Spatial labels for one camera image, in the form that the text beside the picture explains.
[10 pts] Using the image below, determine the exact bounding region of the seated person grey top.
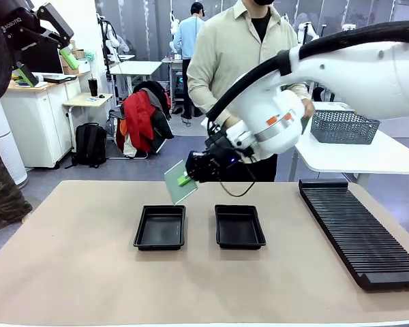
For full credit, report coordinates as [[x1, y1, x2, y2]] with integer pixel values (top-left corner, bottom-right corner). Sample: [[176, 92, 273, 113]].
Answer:
[[104, 20, 130, 57]]

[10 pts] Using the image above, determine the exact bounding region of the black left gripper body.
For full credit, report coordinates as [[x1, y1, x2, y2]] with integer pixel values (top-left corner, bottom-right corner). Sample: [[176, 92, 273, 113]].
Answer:
[[0, 0, 42, 52]]

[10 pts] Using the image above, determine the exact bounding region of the black keyboard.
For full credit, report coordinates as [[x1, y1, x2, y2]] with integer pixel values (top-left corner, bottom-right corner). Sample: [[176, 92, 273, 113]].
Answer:
[[37, 73, 78, 84]]

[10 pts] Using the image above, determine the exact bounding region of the red jacket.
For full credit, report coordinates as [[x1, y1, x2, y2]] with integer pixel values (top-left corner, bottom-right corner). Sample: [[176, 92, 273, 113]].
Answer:
[[122, 90, 157, 154]]

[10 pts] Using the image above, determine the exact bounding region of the person in blue sweater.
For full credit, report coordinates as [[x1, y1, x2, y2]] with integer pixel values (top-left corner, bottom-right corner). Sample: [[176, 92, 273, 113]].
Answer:
[[172, 1, 206, 120]]

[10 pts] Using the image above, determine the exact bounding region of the white cylindrical air purifier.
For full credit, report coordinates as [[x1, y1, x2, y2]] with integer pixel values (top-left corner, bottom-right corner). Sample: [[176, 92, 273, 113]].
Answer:
[[0, 100, 29, 187]]

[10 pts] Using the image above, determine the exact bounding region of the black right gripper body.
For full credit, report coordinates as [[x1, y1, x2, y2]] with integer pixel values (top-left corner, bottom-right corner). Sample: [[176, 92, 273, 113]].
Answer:
[[204, 131, 256, 183]]

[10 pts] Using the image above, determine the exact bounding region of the white workshop table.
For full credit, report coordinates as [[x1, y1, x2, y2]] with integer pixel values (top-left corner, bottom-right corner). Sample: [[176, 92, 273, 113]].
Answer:
[[108, 60, 164, 99]]

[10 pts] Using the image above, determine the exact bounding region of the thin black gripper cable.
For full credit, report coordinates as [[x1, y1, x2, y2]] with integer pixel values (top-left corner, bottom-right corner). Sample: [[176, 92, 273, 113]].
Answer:
[[219, 159, 256, 198]]

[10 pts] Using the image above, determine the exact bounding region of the right arm black cable bundle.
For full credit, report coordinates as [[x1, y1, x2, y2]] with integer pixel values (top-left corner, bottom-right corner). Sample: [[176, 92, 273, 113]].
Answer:
[[206, 19, 409, 120]]

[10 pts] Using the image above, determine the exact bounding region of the white side table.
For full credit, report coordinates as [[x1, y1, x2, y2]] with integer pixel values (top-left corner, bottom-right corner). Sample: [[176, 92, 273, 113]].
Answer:
[[288, 101, 409, 187]]

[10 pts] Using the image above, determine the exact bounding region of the person in beige shirt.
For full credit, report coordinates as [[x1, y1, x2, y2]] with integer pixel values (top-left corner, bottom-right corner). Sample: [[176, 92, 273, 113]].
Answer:
[[186, 0, 316, 183]]

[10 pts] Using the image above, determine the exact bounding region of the black backpack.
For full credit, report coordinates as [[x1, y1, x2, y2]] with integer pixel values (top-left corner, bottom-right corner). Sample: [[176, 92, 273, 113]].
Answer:
[[65, 122, 108, 170]]

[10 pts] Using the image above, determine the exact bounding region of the person's left forearm beige sleeve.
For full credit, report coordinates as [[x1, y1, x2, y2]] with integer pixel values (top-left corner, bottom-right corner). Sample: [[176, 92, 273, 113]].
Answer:
[[294, 83, 309, 102]]

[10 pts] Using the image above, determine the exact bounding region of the person's right forearm beige sleeve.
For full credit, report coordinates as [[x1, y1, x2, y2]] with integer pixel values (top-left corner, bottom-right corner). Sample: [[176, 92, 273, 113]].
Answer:
[[187, 67, 239, 120]]

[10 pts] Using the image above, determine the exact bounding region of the pale purple door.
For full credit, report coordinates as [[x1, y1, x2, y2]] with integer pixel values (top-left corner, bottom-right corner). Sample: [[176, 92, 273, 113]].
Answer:
[[391, 0, 409, 21]]

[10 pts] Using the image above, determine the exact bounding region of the person in camouflage trousers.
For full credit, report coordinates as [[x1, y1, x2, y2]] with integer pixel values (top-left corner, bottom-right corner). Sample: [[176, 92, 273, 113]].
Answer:
[[0, 125, 33, 233]]

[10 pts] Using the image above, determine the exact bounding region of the person's right hand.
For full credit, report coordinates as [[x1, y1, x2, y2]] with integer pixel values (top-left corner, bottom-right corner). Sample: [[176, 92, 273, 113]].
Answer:
[[224, 114, 242, 129]]

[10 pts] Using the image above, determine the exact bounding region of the black ESD tray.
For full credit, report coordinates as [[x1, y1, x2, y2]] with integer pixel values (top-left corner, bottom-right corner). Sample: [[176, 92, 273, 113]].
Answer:
[[214, 204, 267, 251], [133, 204, 187, 252]]

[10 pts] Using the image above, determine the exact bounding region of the white cabinet wooden top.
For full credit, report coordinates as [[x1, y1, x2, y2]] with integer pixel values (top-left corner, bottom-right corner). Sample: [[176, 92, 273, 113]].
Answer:
[[0, 71, 91, 170]]

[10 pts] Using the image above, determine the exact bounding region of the black computer monitor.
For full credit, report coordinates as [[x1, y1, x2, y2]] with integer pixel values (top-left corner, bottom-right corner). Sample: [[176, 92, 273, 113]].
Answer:
[[20, 44, 65, 75]]

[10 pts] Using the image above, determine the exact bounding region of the small beige desk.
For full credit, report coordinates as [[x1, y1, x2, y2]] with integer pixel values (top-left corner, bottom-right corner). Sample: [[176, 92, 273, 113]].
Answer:
[[61, 92, 114, 151]]

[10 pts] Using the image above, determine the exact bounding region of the white workbench with shelves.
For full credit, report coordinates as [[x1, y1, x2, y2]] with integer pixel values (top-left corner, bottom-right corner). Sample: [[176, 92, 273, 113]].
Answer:
[[162, 57, 192, 103]]

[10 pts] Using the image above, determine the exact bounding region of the chair with red jacket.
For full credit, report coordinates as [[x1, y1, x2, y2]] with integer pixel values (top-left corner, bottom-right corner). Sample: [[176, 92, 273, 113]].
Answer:
[[132, 80, 175, 140]]

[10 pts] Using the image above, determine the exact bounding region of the person's left hand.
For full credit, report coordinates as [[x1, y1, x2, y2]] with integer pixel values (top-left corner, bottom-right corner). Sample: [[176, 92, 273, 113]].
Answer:
[[300, 97, 316, 121]]

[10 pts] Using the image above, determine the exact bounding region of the black slotted board rack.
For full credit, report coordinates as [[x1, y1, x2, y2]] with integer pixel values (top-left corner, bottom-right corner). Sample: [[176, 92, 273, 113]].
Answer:
[[299, 178, 409, 292]]

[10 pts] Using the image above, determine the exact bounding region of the grey mesh basket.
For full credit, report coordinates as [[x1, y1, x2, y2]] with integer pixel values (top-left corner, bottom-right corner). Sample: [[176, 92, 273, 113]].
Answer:
[[309, 109, 382, 145]]

